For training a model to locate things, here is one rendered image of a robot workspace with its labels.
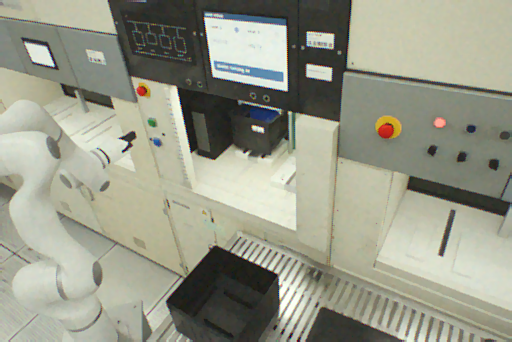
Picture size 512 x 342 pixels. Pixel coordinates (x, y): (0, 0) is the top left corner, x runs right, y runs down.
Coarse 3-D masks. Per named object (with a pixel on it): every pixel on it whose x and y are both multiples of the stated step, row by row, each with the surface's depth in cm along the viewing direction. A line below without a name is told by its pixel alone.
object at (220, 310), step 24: (216, 264) 145; (240, 264) 137; (192, 288) 134; (216, 288) 143; (240, 288) 143; (264, 288) 137; (192, 312) 134; (216, 312) 136; (240, 312) 135; (264, 312) 124; (192, 336) 126; (216, 336) 114; (240, 336) 112
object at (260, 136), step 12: (240, 108) 184; (240, 120) 177; (252, 120) 173; (276, 120) 175; (240, 132) 182; (252, 132) 177; (264, 132) 173; (276, 132) 178; (240, 144) 187; (252, 144) 182; (264, 144) 178; (276, 144) 182; (264, 156) 185
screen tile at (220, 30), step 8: (208, 24) 116; (216, 24) 115; (224, 24) 113; (232, 24) 112; (216, 32) 116; (224, 32) 115; (232, 32) 113; (240, 32) 112; (240, 40) 113; (216, 48) 120; (224, 48) 118; (232, 48) 117; (240, 48) 115; (216, 56) 122; (224, 56) 120; (232, 56) 118; (240, 56) 117
